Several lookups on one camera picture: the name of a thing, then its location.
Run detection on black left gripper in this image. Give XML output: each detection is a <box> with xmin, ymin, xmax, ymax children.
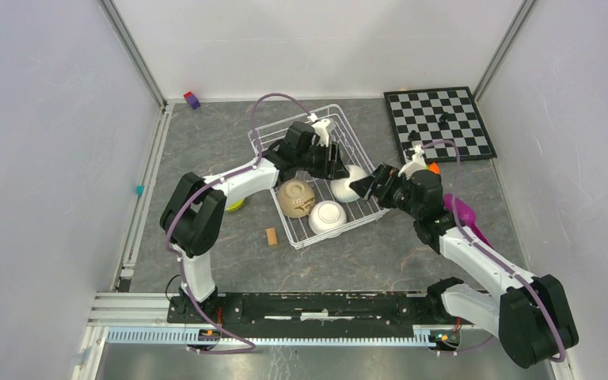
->
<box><xmin>296</xmin><ymin>141</ymin><xmax>349</xmax><ymax>182</ymax></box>

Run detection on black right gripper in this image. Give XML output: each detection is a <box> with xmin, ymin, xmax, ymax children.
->
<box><xmin>350</xmin><ymin>162</ymin><xmax>423</xmax><ymax>220</ymax></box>

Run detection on white ribbed bowl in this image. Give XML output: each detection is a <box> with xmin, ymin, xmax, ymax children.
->
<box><xmin>329</xmin><ymin>164</ymin><xmax>369</xmax><ymax>203</ymax></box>

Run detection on beige ceramic bowl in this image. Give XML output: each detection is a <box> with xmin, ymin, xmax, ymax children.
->
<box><xmin>277</xmin><ymin>179</ymin><xmax>317</xmax><ymax>219</ymax></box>

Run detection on yellow bowl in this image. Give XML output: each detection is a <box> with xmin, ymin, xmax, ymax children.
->
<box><xmin>225</xmin><ymin>198</ymin><xmax>245</xmax><ymax>212</ymax></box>

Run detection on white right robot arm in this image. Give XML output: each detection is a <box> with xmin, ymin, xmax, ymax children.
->
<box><xmin>349</xmin><ymin>164</ymin><xmax>579</xmax><ymax>368</ymax></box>

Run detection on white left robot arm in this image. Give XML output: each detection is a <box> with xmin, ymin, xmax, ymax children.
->
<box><xmin>160</xmin><ymin>118</ymin><xmax>350</xmax><ymax>323</ymax></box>

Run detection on white smooth bowl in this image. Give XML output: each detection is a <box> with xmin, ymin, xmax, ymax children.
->
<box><xmin>308</xmin><ymin>200</ymin><xmax>348</xmax><ymax>234</ymax></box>

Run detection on orange toy block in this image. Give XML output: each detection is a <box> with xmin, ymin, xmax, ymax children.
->
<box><xmin>428</xmin><ymin>162</ymin><xmax>440</xmax><ymax>174</ymax></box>

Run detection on black white chessboard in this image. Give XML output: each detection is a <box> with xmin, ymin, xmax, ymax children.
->
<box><xmin>383</xmin><ymin>86</ymin><xmax>497</xmax><ymax>164</ymax></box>

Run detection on small wooden block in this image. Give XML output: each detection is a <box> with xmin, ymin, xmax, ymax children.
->
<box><xmin>266</xmin><ymin>227</ymin><xmax>278</xmax><ymax>247</ymax></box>

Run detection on magenta plastic object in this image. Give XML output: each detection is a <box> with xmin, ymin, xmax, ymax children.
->
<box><xmin>443</xmin><ymin>193</ymin><xmax>492</xmax><ymax>247</ymax></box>

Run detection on red purple toy block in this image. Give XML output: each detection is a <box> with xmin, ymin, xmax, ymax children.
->
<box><xmin>184</xmin><ymin>91</ymin><xmax>200</xmax><ymax>109</ymax></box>

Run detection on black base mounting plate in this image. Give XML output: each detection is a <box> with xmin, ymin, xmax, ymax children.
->
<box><xmin>166</xmin><ymin>291</ymin><xmax>463</xmax><ymax>341</ymax></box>

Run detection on white wire dish rack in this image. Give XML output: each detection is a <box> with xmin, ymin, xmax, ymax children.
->
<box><xmin>269</xmin><ymin>104</ymin><xmax>388</xmax><ymax>249</ymax></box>

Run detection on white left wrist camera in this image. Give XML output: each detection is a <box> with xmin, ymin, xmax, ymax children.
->
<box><xmin>311</xmin><ymin>118</ymin><xmax>336</xmax><ymax>147</ymax></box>

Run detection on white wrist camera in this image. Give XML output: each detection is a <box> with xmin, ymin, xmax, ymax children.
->
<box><xmin>311</xmin><ymin>118</ymin><xmax>336</xmax><ymax>147</ymax></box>
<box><xmin>398</xmin><ymin>143</ymin><xmax>428</xmax><ymax>180</ymax></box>

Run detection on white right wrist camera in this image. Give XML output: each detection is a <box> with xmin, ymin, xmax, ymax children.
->
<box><xmin>398</xmin><ymin>143</ymin><xmax>428</xmax><ymax>180</ymax></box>

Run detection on aluminium frame rail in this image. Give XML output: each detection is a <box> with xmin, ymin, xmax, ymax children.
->
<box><xmin>70</xmin><ymin>103</ymin><xmax>174</xmax><ymax>379</ymax></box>

